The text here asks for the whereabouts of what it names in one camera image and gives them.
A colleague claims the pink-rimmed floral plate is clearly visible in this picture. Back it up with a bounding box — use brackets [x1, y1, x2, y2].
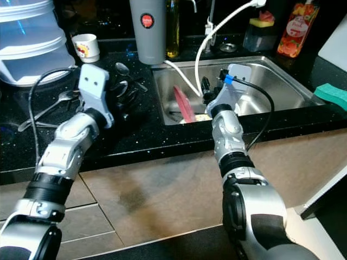
[172, 85, 197, 124]

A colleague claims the steel spoon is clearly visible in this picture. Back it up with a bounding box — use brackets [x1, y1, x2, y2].
[115, 62, 148, 92]
[17, 89, 82, 132]

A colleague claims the round metal sink strainer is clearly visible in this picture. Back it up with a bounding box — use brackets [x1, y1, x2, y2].
[219, 42, 237, 53]

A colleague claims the grey water filter canister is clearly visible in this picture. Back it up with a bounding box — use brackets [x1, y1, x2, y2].
[130, 0, 167, 66]

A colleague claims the small white printed cup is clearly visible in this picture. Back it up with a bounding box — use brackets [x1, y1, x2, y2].
[73, 34, 100, 63]

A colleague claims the stainless steel sink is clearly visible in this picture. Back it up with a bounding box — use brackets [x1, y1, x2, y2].
[152, 56, 326, 126]

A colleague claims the dark clear sponge holder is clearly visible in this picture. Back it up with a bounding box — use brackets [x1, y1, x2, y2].
[243, 23, 277, 53]

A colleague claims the yellow oil bottle green cap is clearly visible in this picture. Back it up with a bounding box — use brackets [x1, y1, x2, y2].
[165, 0, 181, 59]

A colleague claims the chrome filter tap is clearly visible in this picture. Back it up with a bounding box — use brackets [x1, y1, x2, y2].
[179, 0, 197, 12]

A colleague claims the red scrubber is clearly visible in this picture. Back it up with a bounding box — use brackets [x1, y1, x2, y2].
[259, 10, 275, 23]

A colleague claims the peach soap pump bottle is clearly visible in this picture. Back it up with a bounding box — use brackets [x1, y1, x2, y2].
[277, 0, 320, 59]

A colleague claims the white tiered plastic container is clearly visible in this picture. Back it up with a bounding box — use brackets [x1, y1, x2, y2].
[0, 0, 76, 87]

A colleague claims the green sponge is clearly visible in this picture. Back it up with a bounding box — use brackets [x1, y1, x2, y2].
[313, 82, 347, 112]

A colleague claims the white board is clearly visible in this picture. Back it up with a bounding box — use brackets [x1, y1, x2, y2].
[317, 27, 347, 71]

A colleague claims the white water hose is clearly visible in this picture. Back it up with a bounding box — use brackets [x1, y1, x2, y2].
[164, 0, 268, 98]

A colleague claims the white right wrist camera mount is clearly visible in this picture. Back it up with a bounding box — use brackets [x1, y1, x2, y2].
[219, 63, 252, 109]

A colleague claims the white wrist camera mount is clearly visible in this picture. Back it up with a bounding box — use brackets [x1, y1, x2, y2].
[219, 63, 252, 109]
[79, 64, 112, 128]

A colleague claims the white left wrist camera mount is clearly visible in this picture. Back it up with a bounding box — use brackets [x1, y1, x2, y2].
[79, 64, 112, 128]

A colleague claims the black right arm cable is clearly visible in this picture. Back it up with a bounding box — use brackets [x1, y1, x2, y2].
[228, 77, 276, 152]

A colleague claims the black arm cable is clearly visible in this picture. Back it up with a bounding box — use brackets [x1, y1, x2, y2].
[228, 77, 276, 152]
[26, 66, 83, 170]

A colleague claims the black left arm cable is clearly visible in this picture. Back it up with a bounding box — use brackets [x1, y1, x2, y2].
[26, 66, 83, 170]

